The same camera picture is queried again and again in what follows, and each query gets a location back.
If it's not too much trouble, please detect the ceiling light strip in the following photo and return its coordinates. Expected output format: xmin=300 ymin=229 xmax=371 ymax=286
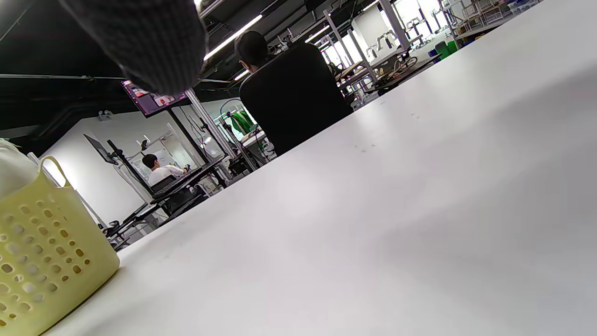
xmin=204 ymin=14 xmax=263 ymax=61

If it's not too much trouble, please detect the black office chair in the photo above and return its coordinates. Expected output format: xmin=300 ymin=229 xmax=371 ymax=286
xmin=239 ymin=42 xmax=354 ymax=157

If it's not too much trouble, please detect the black tilted monitor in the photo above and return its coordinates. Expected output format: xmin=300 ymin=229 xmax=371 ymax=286
xmin=84 ymin=134 xmax=118 ymax=166

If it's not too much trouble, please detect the hanging computer monitor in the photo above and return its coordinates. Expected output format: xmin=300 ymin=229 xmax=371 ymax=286
xmin=120 ymin=79 xmax=189 ymax=118

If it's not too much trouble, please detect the aluminium frame post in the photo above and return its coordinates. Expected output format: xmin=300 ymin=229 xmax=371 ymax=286
xmin=184 ymin=89 xmax=239 ymax=161

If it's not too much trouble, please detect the green cloth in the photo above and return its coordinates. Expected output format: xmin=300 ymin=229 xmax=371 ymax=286
xmin=231 ymin=111 xmax=256 ymax=136

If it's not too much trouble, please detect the person's right hand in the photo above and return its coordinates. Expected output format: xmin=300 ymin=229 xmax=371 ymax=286
xmin=58 ymin=0 xmax=208 ymax=96

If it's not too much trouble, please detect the yellow plastic basket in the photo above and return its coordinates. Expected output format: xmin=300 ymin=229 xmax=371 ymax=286
xmin=0 ymin=156 xmax=121 ymax=336

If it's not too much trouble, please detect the cream tote bag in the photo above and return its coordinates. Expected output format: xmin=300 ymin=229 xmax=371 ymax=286
xmin=0 ymin=139 xmax=39 ymax=199

